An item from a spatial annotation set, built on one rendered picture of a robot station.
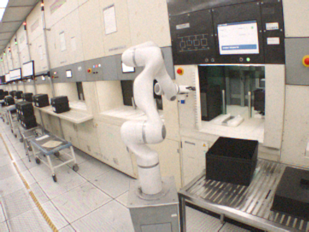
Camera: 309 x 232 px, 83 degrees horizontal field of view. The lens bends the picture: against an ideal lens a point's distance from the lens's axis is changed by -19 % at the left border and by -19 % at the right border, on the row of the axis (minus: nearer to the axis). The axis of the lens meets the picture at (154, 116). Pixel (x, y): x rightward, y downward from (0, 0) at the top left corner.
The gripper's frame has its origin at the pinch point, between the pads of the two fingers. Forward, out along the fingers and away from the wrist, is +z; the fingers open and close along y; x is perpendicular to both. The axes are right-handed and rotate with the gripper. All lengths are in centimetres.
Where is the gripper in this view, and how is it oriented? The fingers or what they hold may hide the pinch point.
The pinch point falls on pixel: (190, 90)
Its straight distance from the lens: 167.3
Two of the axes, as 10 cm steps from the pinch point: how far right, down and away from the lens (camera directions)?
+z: 8.3, -0.3, 5.5
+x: -1.2, -9.8, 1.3
